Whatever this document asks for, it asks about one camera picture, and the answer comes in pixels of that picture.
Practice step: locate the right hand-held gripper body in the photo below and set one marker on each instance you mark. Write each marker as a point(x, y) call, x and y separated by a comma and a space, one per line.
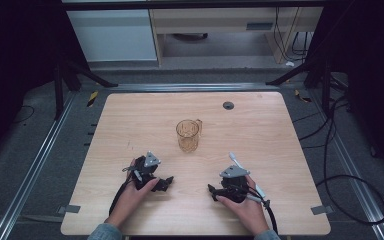
point(235, 185)

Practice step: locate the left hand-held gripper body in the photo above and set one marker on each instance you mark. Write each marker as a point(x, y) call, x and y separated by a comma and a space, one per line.
point(145, 170)

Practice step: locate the white toothbrush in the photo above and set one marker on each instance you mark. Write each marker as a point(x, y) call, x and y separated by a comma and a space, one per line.
point(236, 160)

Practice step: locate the amber transparent cup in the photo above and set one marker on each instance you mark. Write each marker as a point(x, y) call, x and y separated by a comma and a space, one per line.
point(188, 138)

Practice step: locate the person's right hand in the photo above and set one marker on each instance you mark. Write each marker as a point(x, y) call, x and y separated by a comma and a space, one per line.
point(248, 213)

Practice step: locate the person's left hand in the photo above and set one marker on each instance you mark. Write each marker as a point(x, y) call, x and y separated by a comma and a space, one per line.
point(130, 200)

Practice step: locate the round grey table grommet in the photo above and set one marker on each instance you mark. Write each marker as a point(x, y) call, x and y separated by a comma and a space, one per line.
point(228, 105)

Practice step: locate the yellow black tape strip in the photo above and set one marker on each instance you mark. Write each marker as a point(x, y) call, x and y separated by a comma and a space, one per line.
point(92, 98)
point(301, 96)

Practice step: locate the black metal stand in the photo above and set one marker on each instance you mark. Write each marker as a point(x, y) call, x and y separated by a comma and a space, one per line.
point(60, 83)
point(325, 83)

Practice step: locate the white cabinet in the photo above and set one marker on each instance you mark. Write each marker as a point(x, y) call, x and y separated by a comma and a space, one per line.
point(113, 36)

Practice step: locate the grey table corner bracket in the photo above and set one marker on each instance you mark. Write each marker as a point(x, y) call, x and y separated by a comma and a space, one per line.
point(321, 210)
point(69, 209)

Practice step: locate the aluminium cross rail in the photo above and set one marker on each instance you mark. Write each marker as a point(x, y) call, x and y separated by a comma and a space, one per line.
point(193, 87)

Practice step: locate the aluminium floor rail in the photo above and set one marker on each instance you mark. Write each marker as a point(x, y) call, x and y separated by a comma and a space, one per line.
point(36, 166)
point(356, 186)

